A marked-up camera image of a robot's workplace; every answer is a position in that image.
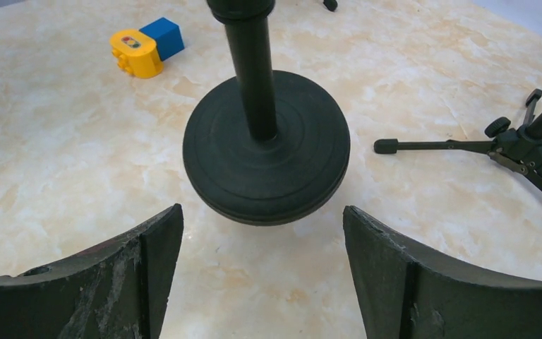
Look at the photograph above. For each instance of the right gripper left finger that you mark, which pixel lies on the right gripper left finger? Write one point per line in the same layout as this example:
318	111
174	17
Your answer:
118	288

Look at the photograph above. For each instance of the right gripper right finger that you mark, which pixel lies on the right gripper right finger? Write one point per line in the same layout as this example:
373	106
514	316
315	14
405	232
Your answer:
406	289

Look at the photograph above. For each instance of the black tripod clip stand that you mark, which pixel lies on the black tripod clip stand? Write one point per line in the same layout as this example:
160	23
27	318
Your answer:
519	150

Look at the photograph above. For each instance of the black round-base mic stand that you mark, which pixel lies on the black round-base mic stand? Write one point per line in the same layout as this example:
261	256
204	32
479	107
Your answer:
266	147

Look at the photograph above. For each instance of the tripod stand with shock mount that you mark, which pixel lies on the tripod stand with shock mount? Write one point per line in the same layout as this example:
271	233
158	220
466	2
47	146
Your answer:
330	5

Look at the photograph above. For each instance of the yellow and blue toy block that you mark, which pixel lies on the yellow and blue toy block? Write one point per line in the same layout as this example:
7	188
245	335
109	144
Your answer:
142	52

